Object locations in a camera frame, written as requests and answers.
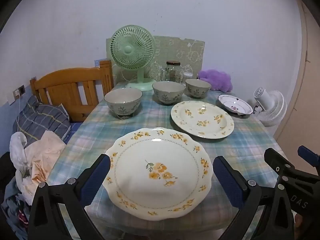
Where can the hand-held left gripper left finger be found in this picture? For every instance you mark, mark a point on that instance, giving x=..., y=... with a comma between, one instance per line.
x=93, y=180

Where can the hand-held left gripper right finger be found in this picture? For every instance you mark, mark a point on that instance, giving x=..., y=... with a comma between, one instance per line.
x=228, y=182

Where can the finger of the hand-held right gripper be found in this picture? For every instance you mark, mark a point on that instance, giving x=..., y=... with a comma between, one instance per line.
x=277, y=160
x=310, y=155

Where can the scalloped yellow floral plate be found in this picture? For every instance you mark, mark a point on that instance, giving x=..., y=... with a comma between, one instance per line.
x=140, y=160

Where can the round yellow floral plate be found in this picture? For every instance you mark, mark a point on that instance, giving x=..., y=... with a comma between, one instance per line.
x=202, y=120

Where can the white plate red pattern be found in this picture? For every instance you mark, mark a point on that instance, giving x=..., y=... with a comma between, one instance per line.
x=233, y=103

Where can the green floral ceramic bowl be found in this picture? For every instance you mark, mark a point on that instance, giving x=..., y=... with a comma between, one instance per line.
x=122, y=107
x=167, y=96
x=197, y=90

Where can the plaid tablecloth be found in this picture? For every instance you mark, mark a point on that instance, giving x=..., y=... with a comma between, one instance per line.
x=105, y=127

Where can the peach cloth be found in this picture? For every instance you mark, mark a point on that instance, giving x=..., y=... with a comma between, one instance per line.
x=45, y=155

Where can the white fan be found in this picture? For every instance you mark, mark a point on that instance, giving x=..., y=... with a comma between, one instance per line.
x=271, y=105

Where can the cream door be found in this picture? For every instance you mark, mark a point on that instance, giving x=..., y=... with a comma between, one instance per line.
x=307, y=92

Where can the blue plaid bedding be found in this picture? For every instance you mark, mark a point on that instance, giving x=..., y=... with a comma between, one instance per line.
x=42, y=117

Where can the dark blue patterned cloth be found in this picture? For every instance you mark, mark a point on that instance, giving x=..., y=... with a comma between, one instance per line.
x=15, y=210

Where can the purple plush toy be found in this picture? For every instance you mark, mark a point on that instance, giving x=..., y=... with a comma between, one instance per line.
x=217, y=80

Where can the wooden bed headboard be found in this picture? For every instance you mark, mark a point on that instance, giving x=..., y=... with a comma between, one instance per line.
x=62, y=80

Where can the cotton swab container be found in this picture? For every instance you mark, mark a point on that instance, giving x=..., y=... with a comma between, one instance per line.
x=188, y=75

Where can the glass jar with lid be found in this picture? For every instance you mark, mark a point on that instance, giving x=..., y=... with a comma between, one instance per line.
x=172, y=73

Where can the green desk fan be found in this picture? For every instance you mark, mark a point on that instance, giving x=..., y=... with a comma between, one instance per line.
x=132, y=47

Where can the green cartoon print mat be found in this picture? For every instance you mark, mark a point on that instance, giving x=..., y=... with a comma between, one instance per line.
x=175, y=50

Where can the wall socket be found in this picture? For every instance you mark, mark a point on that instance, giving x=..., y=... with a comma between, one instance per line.
x=21, y=90

